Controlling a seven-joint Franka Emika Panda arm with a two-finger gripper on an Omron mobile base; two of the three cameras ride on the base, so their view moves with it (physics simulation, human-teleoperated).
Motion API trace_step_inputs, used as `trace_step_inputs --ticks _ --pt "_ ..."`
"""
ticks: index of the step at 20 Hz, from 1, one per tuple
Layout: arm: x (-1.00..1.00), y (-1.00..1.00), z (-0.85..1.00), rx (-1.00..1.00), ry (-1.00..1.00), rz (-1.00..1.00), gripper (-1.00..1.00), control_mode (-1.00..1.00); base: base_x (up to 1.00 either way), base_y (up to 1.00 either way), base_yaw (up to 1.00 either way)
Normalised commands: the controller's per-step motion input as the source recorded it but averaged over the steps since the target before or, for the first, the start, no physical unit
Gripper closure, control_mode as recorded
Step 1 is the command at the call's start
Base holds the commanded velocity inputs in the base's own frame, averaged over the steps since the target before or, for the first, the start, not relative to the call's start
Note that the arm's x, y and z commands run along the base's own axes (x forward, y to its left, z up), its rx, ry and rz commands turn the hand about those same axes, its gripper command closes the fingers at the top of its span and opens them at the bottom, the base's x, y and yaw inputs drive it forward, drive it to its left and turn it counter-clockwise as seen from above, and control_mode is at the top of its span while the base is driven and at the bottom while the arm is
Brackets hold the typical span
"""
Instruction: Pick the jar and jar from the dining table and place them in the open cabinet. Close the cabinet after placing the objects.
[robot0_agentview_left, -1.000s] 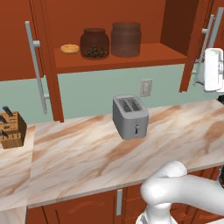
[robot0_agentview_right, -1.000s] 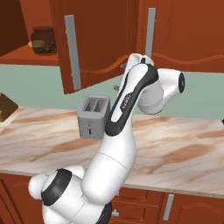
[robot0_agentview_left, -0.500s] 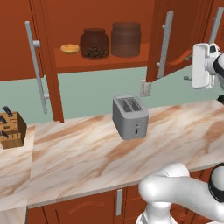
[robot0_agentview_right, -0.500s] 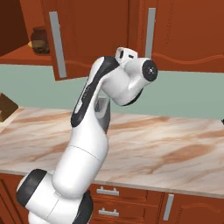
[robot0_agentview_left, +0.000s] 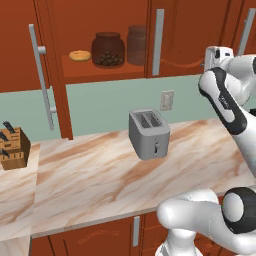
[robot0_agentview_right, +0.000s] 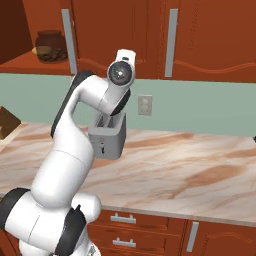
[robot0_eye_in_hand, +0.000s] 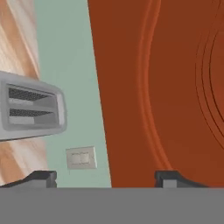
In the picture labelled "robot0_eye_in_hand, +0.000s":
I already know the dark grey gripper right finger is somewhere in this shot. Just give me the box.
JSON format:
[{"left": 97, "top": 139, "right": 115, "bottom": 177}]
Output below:
[{"left": 154, "top": 170, "right": 208, "bottom": 189}]

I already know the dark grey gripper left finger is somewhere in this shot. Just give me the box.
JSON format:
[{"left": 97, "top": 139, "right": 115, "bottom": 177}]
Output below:
[{"left": 0, "top": 170, "right": 58, "bottom": 189}]

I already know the reddish-brown wooden cabinet side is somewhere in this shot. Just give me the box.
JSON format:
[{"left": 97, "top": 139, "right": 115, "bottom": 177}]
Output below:
[{"left": 87, "top": 0, "right": 224, "bottom": 188}]

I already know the silver toaster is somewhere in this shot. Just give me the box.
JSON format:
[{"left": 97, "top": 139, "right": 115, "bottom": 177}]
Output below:
[{"left": 0, "top": 70, "right": 68, "bottom": 143}]

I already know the grey wall light switch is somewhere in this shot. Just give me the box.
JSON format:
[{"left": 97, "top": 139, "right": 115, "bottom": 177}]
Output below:
[{"left": 65, "top": 146, "right": 98, "bottom": 171}]

